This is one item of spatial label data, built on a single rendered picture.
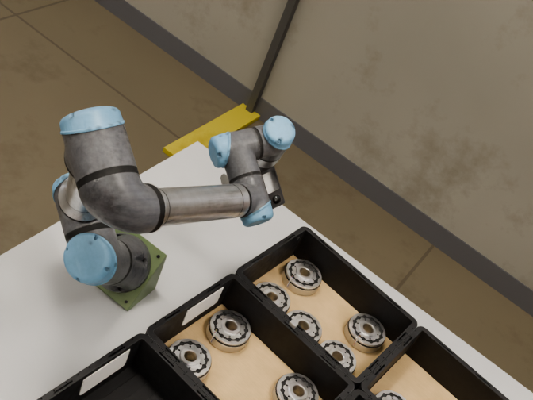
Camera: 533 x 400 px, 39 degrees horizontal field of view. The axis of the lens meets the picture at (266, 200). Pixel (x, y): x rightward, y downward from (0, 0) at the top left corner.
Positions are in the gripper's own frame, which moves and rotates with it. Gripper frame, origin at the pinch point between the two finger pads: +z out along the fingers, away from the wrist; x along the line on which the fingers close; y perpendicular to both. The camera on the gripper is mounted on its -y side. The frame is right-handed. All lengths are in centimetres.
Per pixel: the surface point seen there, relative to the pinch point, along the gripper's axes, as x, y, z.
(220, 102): -78, 88, 163
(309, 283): -4.4, -29.5, 0.7
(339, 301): -10.5, -37.1, 2.8
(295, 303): 1.7, -32.5, 0.9
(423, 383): -17, -65, -6
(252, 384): 25, -45, -11
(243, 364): 24.5, -40.5, -8.8
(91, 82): -18, 117, 156
